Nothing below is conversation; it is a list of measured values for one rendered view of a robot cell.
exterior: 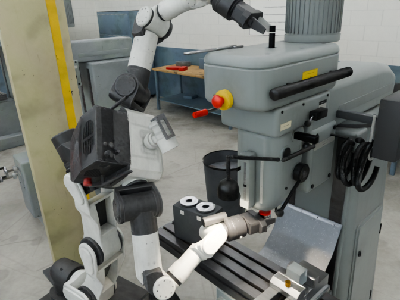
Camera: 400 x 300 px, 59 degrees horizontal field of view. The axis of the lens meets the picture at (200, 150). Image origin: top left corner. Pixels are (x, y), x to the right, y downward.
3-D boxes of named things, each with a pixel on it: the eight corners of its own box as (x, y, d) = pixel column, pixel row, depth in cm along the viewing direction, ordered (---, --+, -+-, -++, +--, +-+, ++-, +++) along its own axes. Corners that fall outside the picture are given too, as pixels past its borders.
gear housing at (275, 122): (276, 140, 109) (278, 109, 105) (219, 124, 126) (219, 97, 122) (330, 116, 130) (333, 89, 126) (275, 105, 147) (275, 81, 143)
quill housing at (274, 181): (273, 221, 125) (278, 136, 113) (230, 200, 139) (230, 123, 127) (302, 201, 137) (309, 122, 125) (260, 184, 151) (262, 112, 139)
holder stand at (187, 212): (210, 251, 169) (209, 215, 161) (174, 236, 181) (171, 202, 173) (223, 238, 178) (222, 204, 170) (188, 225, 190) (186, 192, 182)
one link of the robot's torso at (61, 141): (44, 143, 151) (62, 127, 139) (69, 134, 161) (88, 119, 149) (75, 200, 152) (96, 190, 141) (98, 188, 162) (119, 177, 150)
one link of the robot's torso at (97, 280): (71, 303, 181) (74, 238, 157) (100, 279, 197) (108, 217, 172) (91, 322, 175) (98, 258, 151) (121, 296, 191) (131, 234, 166)
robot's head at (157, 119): (155, 146, 123) (163, 141, 116) (143, 124, 122) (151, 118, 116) (169, 138, 126) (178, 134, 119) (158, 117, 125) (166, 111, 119)
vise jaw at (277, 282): (296, 304, 129) (297, 296, 127) (269, 286, 137) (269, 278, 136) (305, 295, 132) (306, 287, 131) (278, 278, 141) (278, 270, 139)
